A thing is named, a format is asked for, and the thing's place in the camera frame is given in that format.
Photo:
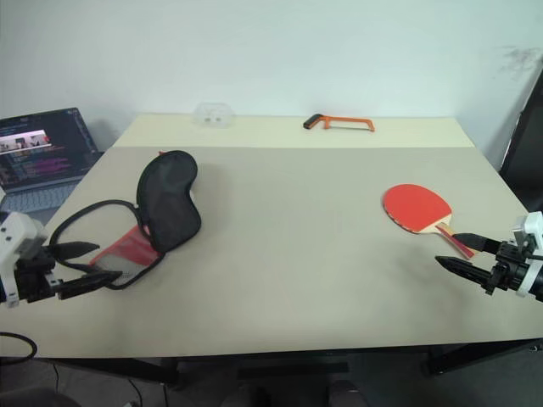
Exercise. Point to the clear plastic box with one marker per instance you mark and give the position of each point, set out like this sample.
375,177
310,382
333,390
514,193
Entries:
214,115

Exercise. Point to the black and red paddle case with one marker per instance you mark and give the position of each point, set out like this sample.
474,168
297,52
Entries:
171,199

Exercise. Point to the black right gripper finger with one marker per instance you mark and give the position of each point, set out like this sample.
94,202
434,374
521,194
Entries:
464,269
477,243

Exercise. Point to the open grey laptop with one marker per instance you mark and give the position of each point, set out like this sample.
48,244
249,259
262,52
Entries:
38,161

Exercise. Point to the dark rounded shape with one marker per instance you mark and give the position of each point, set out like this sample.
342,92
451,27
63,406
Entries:
348,394

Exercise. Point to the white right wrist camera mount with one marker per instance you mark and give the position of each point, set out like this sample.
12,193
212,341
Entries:
532,226

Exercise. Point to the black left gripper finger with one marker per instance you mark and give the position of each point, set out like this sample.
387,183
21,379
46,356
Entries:
74,249
87,284

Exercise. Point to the red table tennis paddle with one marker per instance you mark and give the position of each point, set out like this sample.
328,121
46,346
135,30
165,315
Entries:
415,204

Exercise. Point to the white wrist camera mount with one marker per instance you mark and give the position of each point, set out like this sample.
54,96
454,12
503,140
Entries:
17,231
532,226

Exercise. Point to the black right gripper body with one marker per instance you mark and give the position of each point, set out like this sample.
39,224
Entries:
509,271

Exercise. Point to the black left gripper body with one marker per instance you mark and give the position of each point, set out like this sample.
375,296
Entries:
36,275

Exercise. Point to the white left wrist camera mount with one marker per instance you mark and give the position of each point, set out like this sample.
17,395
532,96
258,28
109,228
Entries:
17,231

